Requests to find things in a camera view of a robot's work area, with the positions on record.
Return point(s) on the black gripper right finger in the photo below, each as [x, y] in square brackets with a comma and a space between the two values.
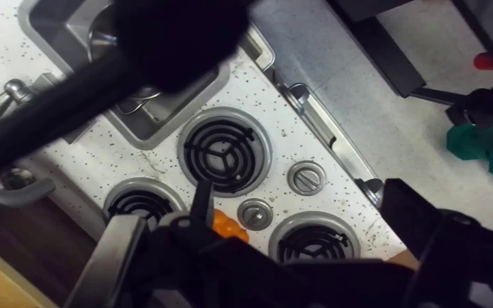
[417, 224]

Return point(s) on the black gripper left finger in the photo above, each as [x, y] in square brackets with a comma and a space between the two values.
[202, 206]

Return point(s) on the orange toy bell pepper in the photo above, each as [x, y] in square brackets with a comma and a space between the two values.
[229, 225]

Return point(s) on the grey toy sink basin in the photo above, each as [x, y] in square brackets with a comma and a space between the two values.
[149, 129]

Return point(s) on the small steel pot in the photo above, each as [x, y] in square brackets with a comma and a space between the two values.
[101, 44]

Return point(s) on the grey stove knob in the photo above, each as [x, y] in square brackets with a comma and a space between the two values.
[306, 179]
[255, 215]

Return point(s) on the black coil stove burner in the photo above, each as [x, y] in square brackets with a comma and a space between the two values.
[200, 148]
[137, 203]
[315, 242]

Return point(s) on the toy kitchen play set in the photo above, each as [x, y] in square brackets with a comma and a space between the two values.
[256, 87]

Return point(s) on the red plastic cap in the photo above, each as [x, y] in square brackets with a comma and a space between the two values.
[486, 61]

